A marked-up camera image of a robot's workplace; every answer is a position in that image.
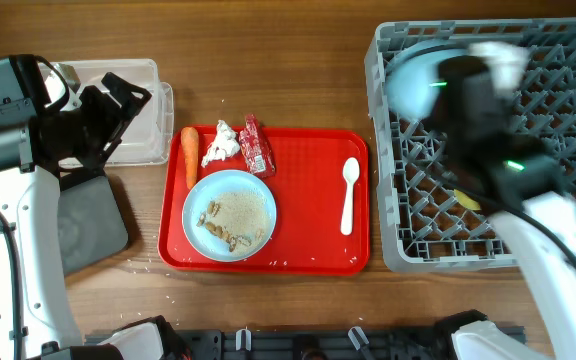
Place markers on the red snack wrapper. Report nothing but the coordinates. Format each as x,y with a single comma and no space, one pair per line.
256,149

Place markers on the yellow plastic cup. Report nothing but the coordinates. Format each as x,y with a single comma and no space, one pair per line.
465,201

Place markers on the grey dishwasher rack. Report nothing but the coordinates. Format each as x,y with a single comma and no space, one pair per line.
423,226

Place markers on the light blue plate with rice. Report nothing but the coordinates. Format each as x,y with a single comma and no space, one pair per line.
229,216

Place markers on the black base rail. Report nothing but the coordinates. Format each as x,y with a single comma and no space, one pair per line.
398,343

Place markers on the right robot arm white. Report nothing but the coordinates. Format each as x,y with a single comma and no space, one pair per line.
518,185

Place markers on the clear plastic bin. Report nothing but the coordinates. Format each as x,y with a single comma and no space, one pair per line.
147,139

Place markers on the orange carrot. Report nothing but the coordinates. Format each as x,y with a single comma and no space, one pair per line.
190,148

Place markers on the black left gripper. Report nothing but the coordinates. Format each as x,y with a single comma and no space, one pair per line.
124,92

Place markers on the red plastic tray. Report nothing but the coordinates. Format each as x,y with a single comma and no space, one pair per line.
309,190

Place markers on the white plastic spoon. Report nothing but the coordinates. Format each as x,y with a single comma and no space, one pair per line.
350,173

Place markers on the crumpled white tissue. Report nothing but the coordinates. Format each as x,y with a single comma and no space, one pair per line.
224,145

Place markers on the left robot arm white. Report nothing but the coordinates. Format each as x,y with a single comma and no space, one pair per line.
36,133

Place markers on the black bin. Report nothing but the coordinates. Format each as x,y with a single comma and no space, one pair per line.
59,227

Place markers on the light blue bowl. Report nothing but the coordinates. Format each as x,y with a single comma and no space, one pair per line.
413,82

